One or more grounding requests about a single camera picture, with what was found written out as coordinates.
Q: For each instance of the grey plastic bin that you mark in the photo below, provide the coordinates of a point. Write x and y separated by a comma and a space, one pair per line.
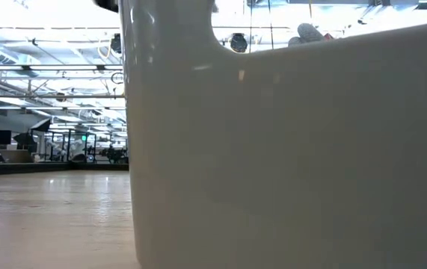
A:
273, 149

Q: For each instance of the black round ceiling fixture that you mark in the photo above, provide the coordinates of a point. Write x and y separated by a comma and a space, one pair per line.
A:
116, 43
239, 42

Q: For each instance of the black framed robot cell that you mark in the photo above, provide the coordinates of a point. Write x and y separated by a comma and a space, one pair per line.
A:
69, 147

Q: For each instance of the black softbox light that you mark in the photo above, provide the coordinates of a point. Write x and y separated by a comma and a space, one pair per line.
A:
41, 126

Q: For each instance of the black aluminium table frame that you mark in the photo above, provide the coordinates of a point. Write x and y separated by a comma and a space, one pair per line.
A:
30, 169

